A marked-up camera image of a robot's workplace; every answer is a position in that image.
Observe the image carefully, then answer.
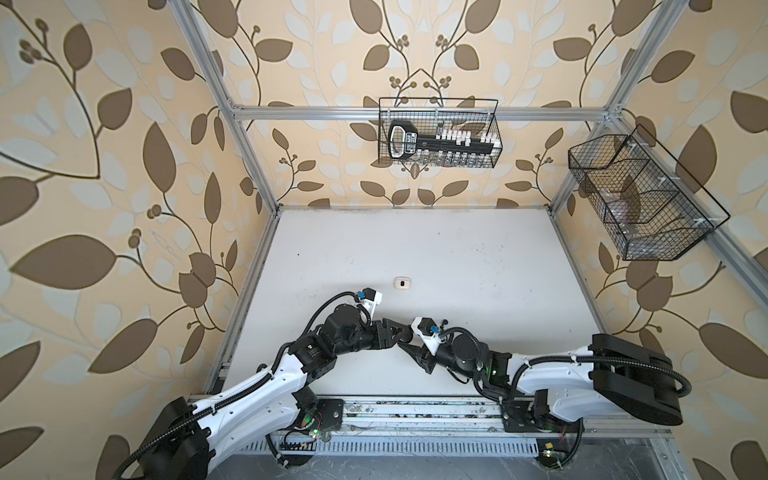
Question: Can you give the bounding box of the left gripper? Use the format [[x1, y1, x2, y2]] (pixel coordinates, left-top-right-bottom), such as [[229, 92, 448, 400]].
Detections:
[[333, 318, 411, 359]]

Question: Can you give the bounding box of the cream earbud charging case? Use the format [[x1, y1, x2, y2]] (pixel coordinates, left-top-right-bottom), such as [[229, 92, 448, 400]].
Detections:
[[393, 277, 412, 290]]

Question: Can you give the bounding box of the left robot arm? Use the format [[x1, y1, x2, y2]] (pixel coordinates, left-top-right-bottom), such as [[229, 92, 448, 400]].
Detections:
[[111, 288, 413, 479]]

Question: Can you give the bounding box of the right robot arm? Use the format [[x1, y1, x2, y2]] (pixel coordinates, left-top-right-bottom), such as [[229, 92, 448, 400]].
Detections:
[[399, 325, 692, 426]]

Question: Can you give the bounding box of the black tool with white parts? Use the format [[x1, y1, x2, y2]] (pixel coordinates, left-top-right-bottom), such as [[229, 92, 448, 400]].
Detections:
[[385, 120, 502, 160]]

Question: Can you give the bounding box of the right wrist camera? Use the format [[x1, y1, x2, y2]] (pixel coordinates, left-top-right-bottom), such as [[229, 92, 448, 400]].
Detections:
[[411, 317, 444, 356]]

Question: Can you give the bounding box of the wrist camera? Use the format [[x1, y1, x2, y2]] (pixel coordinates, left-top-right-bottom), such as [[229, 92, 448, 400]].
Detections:
[[356, 287, 383, 321], [411, 317, 444, 356]]

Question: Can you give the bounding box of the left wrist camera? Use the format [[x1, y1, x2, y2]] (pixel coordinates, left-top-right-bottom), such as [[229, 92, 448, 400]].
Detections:
[[356, 287, 383, 321]]

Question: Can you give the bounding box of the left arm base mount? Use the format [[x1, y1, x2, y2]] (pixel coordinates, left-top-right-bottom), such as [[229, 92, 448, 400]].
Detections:
[[266, 398, 345, 469]]

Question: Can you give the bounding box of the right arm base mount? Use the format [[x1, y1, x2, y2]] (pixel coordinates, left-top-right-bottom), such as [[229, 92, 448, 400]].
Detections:
[[500, 399, 585, 471]]

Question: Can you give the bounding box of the black wire basket back wall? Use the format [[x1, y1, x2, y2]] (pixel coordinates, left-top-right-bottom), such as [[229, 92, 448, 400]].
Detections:
[[377, 96, 503, 169]]

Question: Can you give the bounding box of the black wire basket wall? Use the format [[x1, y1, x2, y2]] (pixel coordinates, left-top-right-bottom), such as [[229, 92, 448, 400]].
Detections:
[[377, 96, 503, 169], [568, 124, 731, 261]]

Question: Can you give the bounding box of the black wire basket right wall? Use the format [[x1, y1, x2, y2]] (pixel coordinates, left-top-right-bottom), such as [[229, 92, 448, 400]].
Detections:
[[568, 124, 731, 261]]

